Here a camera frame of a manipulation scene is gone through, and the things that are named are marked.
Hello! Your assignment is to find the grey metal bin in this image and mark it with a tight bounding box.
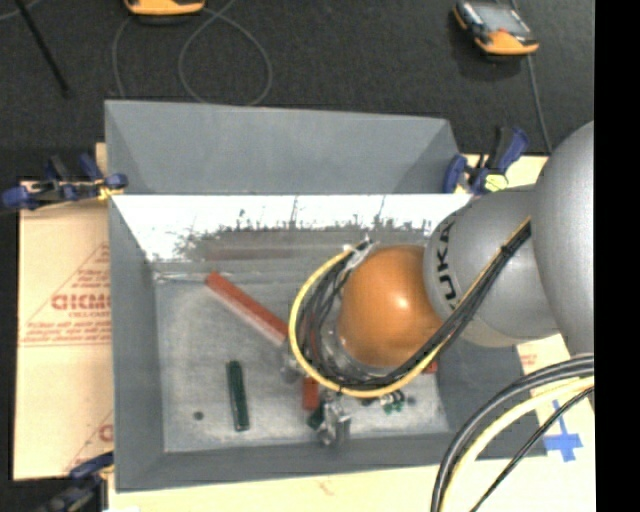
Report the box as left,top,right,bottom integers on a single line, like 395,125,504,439
103,99,547,492

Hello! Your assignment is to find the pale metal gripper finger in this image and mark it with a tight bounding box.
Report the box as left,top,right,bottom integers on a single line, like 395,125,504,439
279,349,303,385
318,402,353,448

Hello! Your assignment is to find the brown cardboard board red print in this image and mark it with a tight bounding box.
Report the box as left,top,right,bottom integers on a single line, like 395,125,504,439
11,142,117,482

